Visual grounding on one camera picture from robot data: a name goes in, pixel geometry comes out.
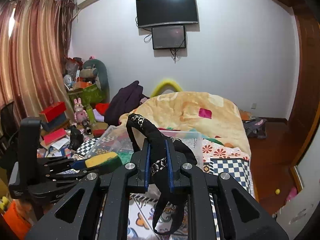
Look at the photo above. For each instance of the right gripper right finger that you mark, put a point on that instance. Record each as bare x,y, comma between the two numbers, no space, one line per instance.
218,206

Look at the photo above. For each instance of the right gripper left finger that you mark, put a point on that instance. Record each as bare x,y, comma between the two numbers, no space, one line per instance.
98,206

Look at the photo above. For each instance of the yellow green sponge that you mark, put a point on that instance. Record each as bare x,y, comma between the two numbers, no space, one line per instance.
104,163

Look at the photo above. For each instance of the green knit cloth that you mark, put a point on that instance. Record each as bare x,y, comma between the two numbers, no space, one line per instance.
125,156

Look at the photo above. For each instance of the black chain strap bag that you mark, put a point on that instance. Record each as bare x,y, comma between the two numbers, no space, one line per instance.
160,163

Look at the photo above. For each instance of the red gift box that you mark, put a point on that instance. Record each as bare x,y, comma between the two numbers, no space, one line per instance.
53,111

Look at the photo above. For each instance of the pink bunny plush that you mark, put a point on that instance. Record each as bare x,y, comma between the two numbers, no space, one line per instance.
80,115

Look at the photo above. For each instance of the green thermos bottle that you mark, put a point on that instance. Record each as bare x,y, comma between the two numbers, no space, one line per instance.
91,115

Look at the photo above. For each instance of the clear plastic storage box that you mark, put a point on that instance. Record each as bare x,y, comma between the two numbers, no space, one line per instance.
115,139

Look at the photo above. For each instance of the red cushion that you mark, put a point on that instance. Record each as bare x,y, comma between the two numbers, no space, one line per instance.
102,108

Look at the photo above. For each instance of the green shopping bag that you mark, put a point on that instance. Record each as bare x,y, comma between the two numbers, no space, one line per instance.
88,95

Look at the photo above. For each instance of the yellow fleece blanket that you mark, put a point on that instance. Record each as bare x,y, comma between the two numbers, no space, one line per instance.
211,115

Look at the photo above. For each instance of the grey shark plush toy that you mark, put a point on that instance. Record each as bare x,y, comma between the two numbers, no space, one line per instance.
96,70

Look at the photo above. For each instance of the dark purple jacket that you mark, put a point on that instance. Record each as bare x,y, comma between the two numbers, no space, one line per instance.
126,100

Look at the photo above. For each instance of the yellow neck pillow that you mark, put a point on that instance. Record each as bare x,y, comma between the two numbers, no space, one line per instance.
166,84

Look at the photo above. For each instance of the striped brown curtain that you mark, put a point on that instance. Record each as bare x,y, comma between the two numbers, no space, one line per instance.
35,39

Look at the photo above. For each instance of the small wall monitor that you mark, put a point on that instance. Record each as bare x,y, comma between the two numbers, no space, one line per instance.
168,37

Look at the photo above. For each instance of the large wall television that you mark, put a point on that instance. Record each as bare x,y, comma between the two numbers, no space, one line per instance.
152,13

